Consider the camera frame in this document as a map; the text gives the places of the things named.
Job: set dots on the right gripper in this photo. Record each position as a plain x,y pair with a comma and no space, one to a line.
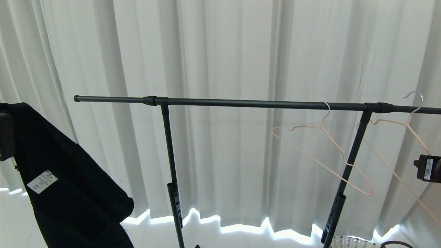
422,168

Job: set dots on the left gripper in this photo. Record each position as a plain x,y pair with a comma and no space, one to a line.
7,137

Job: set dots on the pink clothes hanger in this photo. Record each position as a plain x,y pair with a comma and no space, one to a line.
418,138
320,162

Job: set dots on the black short-sleeved shirt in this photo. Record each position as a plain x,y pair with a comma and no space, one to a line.
69,206

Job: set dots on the white laundry basket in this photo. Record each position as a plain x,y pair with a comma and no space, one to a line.
348,243

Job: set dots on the black clothes rack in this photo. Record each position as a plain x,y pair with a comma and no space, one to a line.
241,103

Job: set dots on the white curtain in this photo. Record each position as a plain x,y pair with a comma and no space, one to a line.
224,51

